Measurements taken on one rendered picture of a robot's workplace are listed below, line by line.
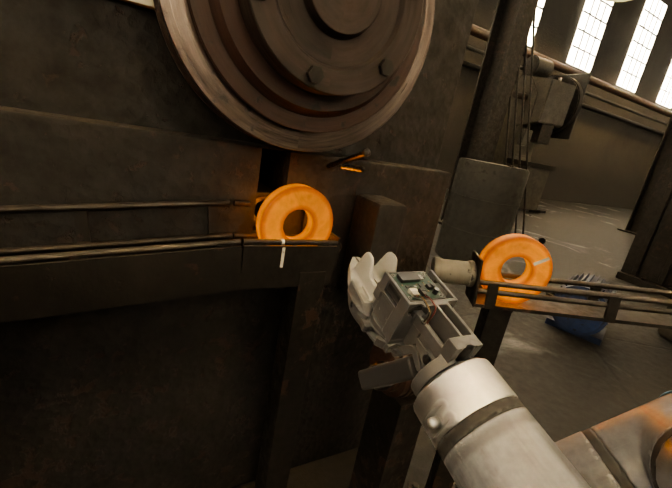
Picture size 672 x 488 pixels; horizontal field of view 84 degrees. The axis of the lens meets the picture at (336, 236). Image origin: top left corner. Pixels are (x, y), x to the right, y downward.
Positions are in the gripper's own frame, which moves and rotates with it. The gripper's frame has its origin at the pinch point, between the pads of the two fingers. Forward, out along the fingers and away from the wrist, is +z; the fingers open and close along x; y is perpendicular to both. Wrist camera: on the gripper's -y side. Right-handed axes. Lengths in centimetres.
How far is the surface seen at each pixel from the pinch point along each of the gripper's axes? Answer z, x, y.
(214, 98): 25.6, 17.2, 11.9
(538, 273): 1.5, -49.5, -4.4
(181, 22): 28.4, 22.4, 20.4
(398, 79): 26.8, -14.1, 21.4
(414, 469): -6, -49, -77
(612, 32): 722, -1126, 187
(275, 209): 22.5, 4.3, -5.1
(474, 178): 164, -220, -53
